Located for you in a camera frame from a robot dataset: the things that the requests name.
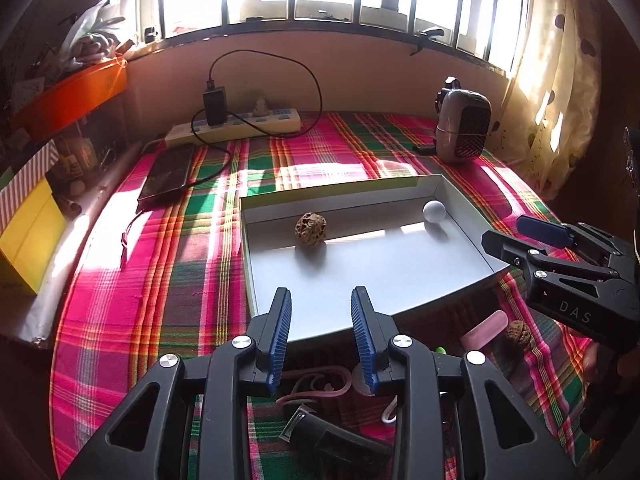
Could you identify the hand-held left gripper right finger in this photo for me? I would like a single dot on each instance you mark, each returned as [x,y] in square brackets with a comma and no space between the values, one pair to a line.
[362,340]

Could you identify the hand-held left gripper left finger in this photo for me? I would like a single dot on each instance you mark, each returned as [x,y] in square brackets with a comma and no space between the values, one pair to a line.
[280,340]

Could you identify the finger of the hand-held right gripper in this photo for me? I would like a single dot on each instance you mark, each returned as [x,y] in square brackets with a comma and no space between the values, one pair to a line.
[540,230]
[505,247]

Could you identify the brown walnut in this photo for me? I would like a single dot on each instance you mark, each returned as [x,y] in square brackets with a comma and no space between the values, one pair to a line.
[311,229]
[517,336]

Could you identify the shallow cardboard box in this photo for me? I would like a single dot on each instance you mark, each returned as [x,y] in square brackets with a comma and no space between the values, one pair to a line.
[375,270]

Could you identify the white ball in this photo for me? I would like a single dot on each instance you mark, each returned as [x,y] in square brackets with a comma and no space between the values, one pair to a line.
[433,211]

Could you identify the pink plastic tube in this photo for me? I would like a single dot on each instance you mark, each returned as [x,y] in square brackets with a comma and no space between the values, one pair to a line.
[482,332]

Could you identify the black hair trimmer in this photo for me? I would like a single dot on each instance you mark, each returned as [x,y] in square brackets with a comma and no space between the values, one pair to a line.
[330,435]

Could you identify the person's right hand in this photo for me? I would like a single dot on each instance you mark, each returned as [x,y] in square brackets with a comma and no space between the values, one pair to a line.
[600,400]

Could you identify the plaid cloth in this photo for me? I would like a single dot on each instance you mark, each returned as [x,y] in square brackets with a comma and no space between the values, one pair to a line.
[175,270]

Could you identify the black plug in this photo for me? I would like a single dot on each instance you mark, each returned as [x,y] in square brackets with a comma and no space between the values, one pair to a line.
[422,150]

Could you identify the grey desktop heater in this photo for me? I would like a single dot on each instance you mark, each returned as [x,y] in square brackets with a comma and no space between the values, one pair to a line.
[460,122]

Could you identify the dotted cream curtain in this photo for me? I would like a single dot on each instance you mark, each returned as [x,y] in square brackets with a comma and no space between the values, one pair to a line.
[560,85]

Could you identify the black phone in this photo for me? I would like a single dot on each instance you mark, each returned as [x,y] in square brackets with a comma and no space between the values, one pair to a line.
[167,172]

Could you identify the white power strip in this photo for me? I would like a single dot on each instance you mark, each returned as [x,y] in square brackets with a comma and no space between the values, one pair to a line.
[240,127]

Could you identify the black window latch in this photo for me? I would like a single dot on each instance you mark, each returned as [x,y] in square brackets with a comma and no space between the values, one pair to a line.
[430,35]

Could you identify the small grey figurine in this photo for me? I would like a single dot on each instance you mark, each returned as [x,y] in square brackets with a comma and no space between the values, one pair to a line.
[259,105]

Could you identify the black power adapter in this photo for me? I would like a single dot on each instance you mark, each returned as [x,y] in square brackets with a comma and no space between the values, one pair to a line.
[214,105]

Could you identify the yellow box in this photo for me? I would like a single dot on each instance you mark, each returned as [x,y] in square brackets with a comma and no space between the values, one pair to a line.
[25,240]

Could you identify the striped box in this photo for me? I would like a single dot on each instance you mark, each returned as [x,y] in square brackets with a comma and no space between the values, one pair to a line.
[25,180]

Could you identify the white plastic bag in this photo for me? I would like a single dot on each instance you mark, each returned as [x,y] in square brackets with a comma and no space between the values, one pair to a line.
[90,30]

